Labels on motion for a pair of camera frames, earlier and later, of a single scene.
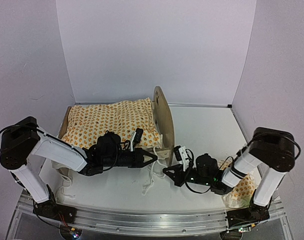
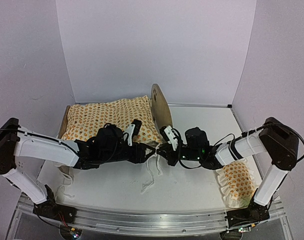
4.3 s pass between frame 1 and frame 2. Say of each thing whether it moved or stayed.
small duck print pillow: stayed
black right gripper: moved
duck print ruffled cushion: stayed
